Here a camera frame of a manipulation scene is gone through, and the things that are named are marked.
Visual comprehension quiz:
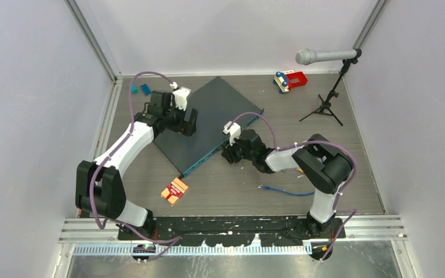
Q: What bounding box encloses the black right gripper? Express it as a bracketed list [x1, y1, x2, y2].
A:
[222, 132, 256, 164]

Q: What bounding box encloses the dark network switch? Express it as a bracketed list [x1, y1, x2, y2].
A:
[154, 76, 263, 178]

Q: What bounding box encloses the blue ethernet cable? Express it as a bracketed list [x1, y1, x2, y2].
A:
[258, 185, 316, 197]

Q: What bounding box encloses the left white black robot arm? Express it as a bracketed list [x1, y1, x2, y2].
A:
[75, 87, 198, 240]

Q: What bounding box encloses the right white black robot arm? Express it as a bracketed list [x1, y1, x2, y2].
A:
[221, 127, 357, 238]

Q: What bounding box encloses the blue plastic block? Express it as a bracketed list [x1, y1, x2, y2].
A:
[140, 84, 152, 96]

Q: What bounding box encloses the red and gold card box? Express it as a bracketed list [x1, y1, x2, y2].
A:
[161, 177, 189, 206]

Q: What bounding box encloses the red white blue toy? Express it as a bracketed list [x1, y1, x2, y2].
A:
[272, 70, 308, 94]

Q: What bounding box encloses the black microphone tripod stand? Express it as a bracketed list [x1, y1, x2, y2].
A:
[299, 56, 361, 126]

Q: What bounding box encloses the grey microphone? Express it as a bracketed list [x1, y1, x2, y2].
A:
[295, 49, 362, 65]

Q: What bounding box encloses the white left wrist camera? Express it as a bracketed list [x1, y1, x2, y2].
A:
[173, 87, 191, 111]

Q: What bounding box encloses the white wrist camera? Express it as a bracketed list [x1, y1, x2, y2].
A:
[223, 121, 241, 146]
[173, 87, 191, 111]

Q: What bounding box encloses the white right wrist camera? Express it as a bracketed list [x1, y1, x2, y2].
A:
[223, 121, 241, 146]

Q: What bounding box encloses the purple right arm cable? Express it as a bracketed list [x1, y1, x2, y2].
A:
[224, 111, 358, 262]

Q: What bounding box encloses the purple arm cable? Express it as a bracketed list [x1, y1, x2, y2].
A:
[224, 111, 358, 262]
[90, 71, 183, 262]

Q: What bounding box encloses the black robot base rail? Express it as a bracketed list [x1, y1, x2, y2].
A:
[118, 216, 345, 247]

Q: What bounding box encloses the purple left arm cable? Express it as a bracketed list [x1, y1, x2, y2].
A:
[90, 71, 183, 262]

